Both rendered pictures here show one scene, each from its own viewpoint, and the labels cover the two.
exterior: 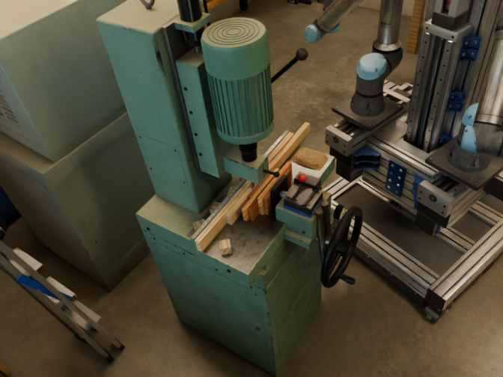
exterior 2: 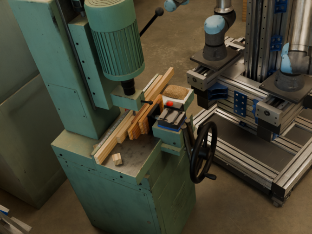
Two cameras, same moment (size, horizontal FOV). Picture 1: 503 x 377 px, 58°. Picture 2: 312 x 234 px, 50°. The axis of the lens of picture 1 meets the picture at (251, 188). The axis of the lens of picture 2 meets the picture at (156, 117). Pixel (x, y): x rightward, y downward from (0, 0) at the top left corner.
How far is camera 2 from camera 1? 0.11 m
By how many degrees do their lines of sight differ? 4
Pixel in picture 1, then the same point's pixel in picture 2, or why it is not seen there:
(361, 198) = (218, 123)
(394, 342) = (252, 224)
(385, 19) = not seen: outside the picture
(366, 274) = (227, 178)
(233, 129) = (114, 69)
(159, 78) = (57, 36)
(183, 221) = (86, 146)
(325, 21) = not seen: outside the picture
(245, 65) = (117, 19)
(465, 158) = (286, 82)
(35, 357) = not seen: outside the picture
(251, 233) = (136, 147)
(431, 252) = (272, 156)
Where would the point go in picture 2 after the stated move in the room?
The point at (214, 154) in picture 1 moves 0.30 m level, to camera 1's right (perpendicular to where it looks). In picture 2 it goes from (103, 92) to (171, 77)
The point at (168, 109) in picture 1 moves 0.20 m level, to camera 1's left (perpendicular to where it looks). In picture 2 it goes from (66, 60) to (17, 71)
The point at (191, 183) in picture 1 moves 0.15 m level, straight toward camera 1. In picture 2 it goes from (89, 116) to (96, 137)
